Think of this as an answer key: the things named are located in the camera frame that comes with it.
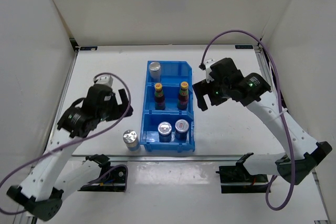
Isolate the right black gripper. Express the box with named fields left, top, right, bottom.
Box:
left=192, top=76, right=230, bottom=112

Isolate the sauce bottle yellow cap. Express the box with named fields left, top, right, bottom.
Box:
left=154, top=83, right=165, bottom=110
left=177, top=81, right=189, bottom=110

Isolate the silver can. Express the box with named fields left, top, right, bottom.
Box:
left=123, top=130, right=140, bottom=151
left=149, top=61, right=162, bottom=82

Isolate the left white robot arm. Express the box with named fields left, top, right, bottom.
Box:
left=7, top=84, right=133, bottom=221

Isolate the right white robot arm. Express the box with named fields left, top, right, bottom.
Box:
left=193, top=58, right=332, bottom=185

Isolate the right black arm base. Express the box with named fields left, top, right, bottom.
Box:
left=216, top=166, right=269, bottom=194

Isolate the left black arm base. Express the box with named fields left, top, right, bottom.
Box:
left=79, top=162, right=128, bottom=193

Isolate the blue plastic divided bin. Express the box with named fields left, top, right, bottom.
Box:
left=140, top=61, right=195, bottom=153

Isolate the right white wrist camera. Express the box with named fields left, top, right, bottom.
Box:
left=199, top=59, right=216, bottom=83

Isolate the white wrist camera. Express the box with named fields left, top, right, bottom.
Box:
left=93, top=74, right=113, bottom=88
left=199, top=59, right=216, bottom=83

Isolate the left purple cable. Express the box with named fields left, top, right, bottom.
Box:
left=0, top=72, right=132, bottom=214

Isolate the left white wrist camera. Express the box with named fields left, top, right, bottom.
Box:
left=93, top=74, right=113, bottom=88

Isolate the aluminium table frame rail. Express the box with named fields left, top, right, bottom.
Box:
left=256, top=47, right=301, bottom=162

